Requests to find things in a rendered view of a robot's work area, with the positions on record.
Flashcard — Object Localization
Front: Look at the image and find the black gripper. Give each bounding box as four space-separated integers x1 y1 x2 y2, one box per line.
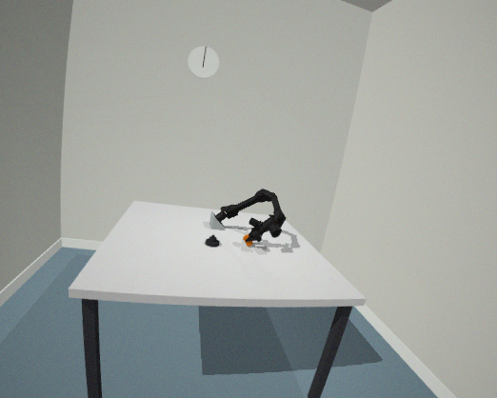
246 222 268 242

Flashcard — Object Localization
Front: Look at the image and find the orange knob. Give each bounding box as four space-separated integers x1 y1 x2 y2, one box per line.
243 235 253 247

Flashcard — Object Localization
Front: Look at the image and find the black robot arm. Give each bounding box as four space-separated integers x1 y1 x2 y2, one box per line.
214 189 287 238

